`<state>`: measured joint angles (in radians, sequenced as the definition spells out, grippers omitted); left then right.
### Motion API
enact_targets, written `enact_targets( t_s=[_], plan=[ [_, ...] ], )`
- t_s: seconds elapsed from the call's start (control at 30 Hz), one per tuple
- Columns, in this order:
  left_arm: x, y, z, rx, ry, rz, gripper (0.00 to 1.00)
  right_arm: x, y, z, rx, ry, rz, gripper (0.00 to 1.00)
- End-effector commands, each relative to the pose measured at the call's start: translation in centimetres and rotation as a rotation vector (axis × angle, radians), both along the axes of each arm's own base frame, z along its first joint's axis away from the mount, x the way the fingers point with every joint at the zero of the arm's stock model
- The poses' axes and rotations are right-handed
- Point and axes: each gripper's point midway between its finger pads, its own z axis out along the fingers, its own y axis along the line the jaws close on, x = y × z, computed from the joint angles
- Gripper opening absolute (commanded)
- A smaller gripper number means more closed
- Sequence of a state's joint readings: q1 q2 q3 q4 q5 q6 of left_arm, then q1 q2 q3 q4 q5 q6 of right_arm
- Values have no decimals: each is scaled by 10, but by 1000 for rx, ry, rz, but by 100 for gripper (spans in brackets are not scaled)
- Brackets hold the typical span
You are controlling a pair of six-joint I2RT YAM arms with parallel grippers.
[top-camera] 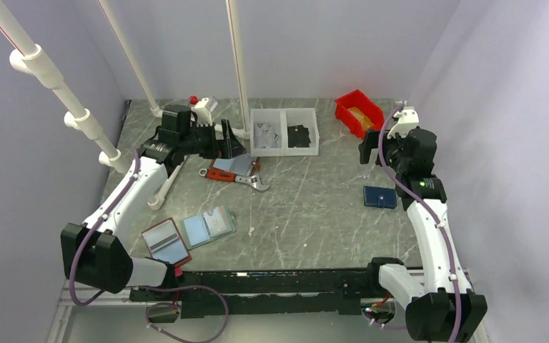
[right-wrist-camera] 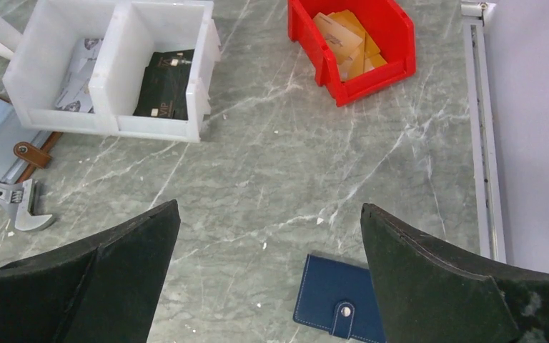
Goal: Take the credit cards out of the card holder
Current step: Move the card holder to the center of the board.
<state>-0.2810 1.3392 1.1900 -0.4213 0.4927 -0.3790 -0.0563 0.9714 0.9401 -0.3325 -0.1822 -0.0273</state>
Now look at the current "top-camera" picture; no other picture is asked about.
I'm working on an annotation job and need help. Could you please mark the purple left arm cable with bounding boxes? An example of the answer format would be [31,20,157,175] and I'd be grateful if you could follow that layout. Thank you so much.
[68,147,230,343]

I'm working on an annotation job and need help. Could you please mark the navy blue card holder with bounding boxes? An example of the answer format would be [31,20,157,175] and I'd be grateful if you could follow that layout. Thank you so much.
[363,186,397,209]

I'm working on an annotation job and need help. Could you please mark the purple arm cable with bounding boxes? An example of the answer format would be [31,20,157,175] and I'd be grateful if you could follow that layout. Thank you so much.
[362,104,465,343]
[68,147,230,343]

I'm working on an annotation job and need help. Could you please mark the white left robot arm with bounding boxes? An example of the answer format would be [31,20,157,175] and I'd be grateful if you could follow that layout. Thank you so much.
[60,105,247,300]

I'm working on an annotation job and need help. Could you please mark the orange handled adjustable wrench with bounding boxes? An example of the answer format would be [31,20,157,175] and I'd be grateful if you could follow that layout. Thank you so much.
[199,169,270,192]

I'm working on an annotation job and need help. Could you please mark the white pvc pipe frame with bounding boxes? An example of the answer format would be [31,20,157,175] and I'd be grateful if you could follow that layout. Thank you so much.
[0,0,257,211]

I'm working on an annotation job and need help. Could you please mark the red plastic bin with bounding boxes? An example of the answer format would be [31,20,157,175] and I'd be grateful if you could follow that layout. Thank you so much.
[335,89,385,140]

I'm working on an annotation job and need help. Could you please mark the gold cards in bin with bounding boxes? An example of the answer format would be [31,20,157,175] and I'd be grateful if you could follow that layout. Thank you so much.
[348,107,373,131]

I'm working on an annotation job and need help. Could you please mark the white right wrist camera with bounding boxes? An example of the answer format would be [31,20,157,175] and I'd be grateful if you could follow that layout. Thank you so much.
[387,106,419,139]

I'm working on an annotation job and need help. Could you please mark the white bin with black cards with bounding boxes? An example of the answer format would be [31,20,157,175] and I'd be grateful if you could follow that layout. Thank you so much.
[284,108,320,156]

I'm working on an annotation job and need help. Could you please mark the green open card holder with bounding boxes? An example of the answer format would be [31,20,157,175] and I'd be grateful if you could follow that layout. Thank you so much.
[180,206,237,249]

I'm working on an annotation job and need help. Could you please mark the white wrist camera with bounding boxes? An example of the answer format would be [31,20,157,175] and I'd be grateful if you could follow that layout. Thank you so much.
[188,95,218,124]
[387,106,419,139]

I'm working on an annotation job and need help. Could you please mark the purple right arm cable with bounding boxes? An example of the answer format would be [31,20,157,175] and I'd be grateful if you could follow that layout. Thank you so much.
[362,104,465,343]

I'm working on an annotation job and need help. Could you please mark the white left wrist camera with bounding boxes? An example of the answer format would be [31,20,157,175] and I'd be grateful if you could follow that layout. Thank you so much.
[188,95,218,124]

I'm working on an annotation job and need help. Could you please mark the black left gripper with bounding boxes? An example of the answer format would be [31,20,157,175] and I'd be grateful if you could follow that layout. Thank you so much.
[180,119,246,160]

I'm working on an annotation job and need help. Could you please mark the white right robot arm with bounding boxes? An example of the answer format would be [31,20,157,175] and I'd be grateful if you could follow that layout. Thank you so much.
[359,127,488,342]

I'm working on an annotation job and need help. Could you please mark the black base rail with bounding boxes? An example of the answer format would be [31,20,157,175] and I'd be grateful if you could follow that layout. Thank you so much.
[129,267,387,319]

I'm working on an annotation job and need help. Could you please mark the red open card holder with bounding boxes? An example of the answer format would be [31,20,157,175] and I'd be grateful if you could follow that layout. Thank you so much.
[141,218,192,267]

